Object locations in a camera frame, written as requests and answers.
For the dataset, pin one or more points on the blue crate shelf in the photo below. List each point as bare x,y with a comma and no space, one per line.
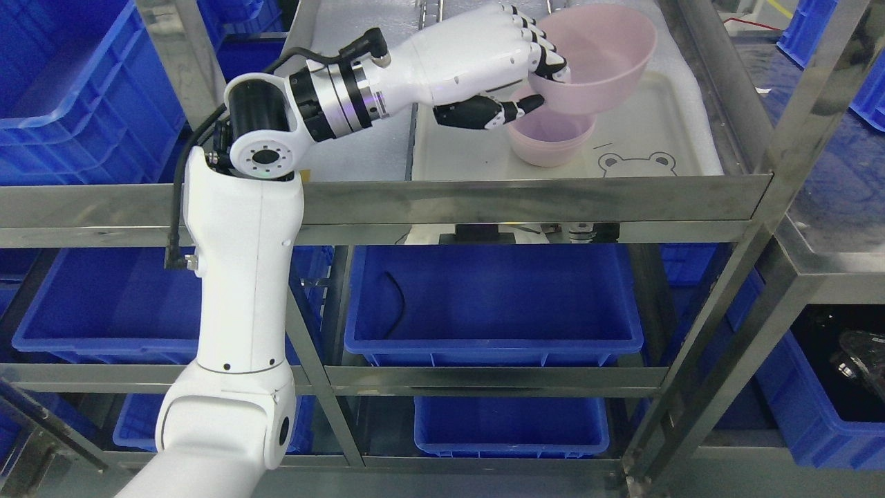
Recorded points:
511,427
113,306
502,305

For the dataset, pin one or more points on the blue crate bottom shelf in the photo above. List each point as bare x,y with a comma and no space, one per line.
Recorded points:
511,427

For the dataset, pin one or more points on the white foam mat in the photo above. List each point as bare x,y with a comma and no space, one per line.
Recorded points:
384,152

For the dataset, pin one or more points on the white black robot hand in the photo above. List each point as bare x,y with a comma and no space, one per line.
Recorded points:
454,66

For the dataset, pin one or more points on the stacked pink bowls on shelf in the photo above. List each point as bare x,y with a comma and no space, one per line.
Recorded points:
545,138

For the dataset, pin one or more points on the blue crate with helmet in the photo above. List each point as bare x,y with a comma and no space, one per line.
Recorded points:
826,419

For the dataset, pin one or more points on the pink bowl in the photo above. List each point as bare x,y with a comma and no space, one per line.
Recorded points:
606,47

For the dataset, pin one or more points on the beige bear tray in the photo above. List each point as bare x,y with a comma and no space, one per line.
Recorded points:
655,132

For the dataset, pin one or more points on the large blue crate upper left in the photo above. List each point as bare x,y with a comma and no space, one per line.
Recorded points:
85,98

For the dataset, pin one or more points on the black helmet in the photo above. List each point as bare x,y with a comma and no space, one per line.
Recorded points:
859,357

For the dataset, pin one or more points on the steel shelf rack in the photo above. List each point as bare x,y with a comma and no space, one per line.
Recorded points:
743,206

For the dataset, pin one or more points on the blue crate left shelf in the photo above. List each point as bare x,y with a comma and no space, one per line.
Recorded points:
113,306

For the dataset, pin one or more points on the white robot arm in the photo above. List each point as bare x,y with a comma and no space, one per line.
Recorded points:
229,416

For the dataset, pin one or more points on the blue crate middle shelf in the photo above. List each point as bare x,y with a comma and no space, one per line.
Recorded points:
502,305

